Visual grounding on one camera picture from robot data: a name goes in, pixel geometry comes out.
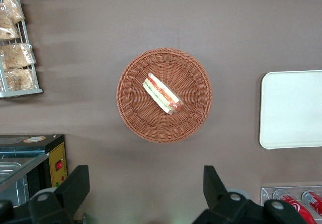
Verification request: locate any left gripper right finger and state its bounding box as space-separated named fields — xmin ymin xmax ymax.
xmin=192 ymin=165 xmax=264 ymax=224

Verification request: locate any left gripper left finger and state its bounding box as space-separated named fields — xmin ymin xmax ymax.
xmin=10 ymin=165 xmax=91 ymax=224

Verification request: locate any cream plastic tray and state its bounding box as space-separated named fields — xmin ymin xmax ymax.
xmin=259 ymin=70 xmax=322 ymax=150

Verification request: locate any black yellow food warmer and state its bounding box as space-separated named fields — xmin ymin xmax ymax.
xmin=0 ymin=134 xmax=68 ymax=207

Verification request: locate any clear acrylic bottle rack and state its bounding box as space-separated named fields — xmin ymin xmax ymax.
xmin=260 ymin=185 xmax=322 ymax=224

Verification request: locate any red cola bottle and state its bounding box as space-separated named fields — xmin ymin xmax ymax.
xmin=273 ymin=188 xmax=316 ymax=224
xmin=301 ymin=190 xmax=322 ymax=216

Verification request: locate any round brown wicker basket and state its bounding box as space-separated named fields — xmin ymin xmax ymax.
xmin=116 ymin=47 xmax=213 ymax=144

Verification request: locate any wrapped triangle sandwich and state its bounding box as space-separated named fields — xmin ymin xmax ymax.
xmin=142 ymin=72 xmax=184 ymax=116

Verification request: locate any clear bag of snacks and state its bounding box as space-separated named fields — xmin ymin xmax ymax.
xmin=0 ymin=15 xmax=21 ymax=40
xmin=4 ymin=67 xmax=36 ymax=91
xmin=2 ymin=0 xmax=26 ymax=25
xmin=0 ymin=42 xmax=37 ymax=70

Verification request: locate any grey wire snack rack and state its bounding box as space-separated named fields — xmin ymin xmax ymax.
xmin=0 ymin=0 xmax=43 ymax=99

